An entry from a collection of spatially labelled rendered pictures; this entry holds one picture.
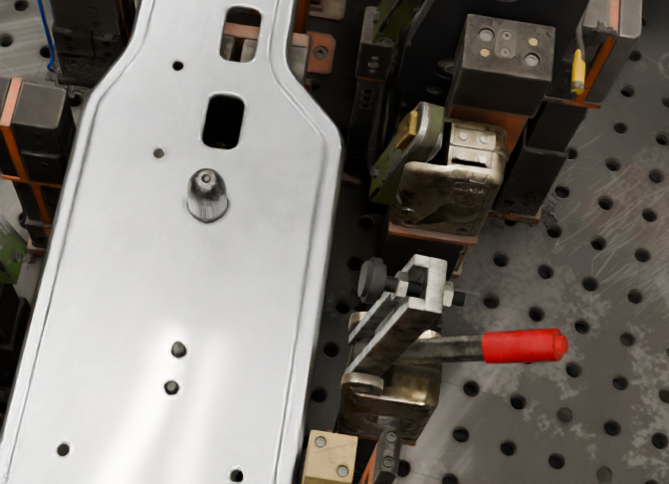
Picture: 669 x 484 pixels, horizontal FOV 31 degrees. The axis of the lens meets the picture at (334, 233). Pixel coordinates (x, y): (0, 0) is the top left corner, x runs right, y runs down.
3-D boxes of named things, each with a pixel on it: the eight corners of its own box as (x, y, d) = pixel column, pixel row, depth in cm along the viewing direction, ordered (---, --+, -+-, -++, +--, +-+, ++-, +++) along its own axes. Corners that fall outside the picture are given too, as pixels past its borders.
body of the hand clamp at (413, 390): (326, 432, 122) (357, 318, 90) (392, 442, 122) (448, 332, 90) (318, 490, 120) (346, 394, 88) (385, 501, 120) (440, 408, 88)
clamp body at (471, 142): (353, 259, 130) (395, 84, 96) (459, 276, 130) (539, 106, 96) (342, 341, 126) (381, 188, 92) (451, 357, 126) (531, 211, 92)
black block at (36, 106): (24, 198, 130) (-32, 55, 103) (122, 213, 130) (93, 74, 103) (6, 267, 127) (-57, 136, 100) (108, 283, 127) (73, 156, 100)
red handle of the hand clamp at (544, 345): (352, 321, 88) (561, 309, 80) (366, 332, 90) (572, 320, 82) (345, 376, 86) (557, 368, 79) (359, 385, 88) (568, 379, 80)
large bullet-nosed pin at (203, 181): (192, 191, 100) (189, 155, 94) (230, 197, 100) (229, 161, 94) (185, 225, 99) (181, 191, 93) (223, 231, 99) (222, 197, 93)
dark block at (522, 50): (399, 227, 132) (467, 10, 93) (463, 237, 132) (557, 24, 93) (394, 269, 130) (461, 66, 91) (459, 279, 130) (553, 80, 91)
